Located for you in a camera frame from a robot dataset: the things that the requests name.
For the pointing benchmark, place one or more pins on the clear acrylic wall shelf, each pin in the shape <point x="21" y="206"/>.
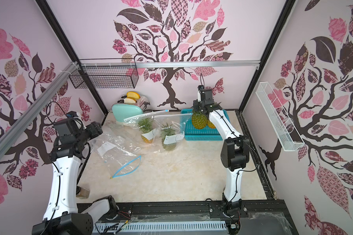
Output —
<point x="273" y="101"/>

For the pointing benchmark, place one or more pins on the blue-zip zip-top bag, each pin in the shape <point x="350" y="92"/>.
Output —
<point x="119" y="161"/>

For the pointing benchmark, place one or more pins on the pineapple in back left bag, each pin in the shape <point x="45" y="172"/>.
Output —
<point x="146" y="126"/>

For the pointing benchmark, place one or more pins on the white slotted cable duct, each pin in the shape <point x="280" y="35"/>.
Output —
<point x="153" y="227"/>

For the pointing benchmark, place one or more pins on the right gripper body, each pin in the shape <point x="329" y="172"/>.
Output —
<point x="203" y="107"/>

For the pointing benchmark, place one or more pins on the black wire wall basket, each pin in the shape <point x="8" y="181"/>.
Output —
<point x="114" y="74"/>

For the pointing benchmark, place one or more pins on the teal plastic basket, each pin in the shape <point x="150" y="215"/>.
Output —
<point x="205" y="134"/>

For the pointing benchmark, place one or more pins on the yellow pineapple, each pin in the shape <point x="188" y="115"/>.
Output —
<point x="210" y="125"/>

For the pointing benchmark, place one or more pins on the mint green toaster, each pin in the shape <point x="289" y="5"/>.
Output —
<point x="123" y="111"/>

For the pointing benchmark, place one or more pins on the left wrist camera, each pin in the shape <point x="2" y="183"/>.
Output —
<point x="76" y="116"/>

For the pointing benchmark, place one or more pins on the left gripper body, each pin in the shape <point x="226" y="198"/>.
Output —
<point x="91" y="131"/>

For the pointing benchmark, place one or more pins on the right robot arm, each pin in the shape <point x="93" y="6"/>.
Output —
<point x="235" y="153"/>

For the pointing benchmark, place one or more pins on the brown jar at left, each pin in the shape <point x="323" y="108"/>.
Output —
<point x="82" y="193"/>

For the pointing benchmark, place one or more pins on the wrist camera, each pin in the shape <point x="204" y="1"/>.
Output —
<point x="204" y="93"/>
<point x="76" y="116"/>

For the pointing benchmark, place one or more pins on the yellow bread slice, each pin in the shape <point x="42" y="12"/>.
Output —
<point x="133" y="95"/>

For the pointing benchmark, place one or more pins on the white bread slice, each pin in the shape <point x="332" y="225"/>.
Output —
<point x="130" y="101"/>

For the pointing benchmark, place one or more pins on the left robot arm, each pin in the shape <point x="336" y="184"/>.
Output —
<point x="62" y="216"/>

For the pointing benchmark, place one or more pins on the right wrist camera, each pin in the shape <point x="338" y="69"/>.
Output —
<point x="204" y="93"/>

